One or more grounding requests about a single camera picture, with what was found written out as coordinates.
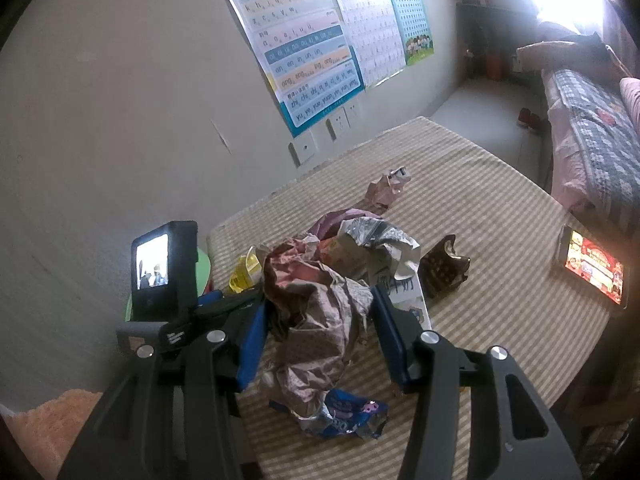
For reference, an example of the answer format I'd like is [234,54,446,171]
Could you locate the white grid wall poster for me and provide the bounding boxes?
[320,0,407,89]

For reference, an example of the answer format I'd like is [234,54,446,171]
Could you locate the purple crumpled wrapper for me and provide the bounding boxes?
[307,207,384,242]

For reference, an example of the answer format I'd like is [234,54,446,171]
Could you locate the pink bed sheet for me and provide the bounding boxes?
[542,72,603,213]

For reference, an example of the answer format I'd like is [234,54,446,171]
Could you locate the smartphone with lit screen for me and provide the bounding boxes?
[555,224,630,309]

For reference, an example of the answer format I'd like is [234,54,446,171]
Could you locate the teal wall poster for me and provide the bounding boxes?
[380,0,436,67]

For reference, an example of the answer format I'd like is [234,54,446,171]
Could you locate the orange fluffy rug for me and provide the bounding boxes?
[9,388,107,480]

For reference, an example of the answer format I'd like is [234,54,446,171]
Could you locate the dark cabinet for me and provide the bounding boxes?
[457,2,540,82]

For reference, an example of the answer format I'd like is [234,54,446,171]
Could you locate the pink crushed carton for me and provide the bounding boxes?
[362,166,412,214]

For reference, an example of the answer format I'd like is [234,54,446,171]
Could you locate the brown crumpled wrapper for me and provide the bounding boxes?
[417,234,472,299]

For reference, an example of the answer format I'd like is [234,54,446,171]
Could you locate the white printed crumpled wrapper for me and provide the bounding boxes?
[337,217,422,282]

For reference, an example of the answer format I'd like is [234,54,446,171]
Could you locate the beige and dark cushion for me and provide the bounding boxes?
[515,31,617,70]

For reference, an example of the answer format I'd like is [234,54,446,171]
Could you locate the green bin with red liner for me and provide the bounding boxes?
[124,247,215,322]

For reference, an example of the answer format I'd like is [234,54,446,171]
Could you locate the large pink paper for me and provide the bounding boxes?
[259,240,377,403]

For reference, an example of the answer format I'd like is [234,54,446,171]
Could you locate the blue patchwork quilt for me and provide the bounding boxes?
[549,66,640,233]

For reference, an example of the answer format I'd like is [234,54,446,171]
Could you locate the blue crumpled snack wrapper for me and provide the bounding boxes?
[269,388,391,442]

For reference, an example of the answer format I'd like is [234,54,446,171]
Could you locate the blue alphabet wall poster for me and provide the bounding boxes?
[215,0,367,139]

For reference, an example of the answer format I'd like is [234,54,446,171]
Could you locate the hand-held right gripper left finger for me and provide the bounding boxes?
[57,296,269,480]

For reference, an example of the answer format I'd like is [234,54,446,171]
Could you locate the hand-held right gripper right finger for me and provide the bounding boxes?
[371,285,583,480]

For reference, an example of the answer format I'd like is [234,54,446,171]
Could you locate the pink pillow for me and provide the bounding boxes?
[619,77,640,127]

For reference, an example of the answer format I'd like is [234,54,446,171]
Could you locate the red shoes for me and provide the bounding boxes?
[516,107,544,134]

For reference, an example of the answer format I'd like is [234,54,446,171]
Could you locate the yellow wrapper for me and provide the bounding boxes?
[225,245,264,297]

